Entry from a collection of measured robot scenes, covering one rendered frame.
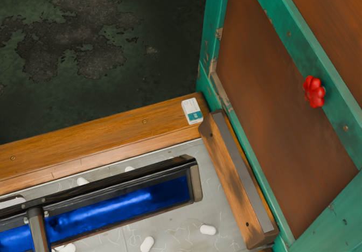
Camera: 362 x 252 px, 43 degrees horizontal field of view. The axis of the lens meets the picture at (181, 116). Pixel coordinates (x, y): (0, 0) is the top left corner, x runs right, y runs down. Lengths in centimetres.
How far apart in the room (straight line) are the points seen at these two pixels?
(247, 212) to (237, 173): 8
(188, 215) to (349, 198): 48
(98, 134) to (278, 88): 49
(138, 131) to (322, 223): 52
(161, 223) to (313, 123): 47
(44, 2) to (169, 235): 171
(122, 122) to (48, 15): 139
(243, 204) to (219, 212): 11
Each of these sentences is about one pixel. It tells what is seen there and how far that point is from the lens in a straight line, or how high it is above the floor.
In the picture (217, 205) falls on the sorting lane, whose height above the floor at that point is 74.
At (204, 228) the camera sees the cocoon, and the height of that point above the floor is 76.
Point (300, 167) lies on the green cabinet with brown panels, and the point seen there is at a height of 104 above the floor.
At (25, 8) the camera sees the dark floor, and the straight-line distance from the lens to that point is 249.
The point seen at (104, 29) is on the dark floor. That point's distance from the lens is 232.
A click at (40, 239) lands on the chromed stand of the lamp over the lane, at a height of 112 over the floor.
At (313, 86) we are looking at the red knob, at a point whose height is 125.
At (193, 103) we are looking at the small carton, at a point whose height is 79.
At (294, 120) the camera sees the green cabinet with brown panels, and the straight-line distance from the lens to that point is 75.
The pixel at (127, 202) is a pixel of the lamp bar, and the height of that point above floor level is 108.
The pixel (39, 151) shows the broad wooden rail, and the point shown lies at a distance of 111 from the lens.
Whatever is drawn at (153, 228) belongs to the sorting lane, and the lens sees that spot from 103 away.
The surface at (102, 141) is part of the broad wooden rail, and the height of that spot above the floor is 76.
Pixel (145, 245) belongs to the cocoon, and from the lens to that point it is 100.
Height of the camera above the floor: 172
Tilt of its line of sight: 59 degrees down
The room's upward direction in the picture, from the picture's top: 4 degrees clockwise
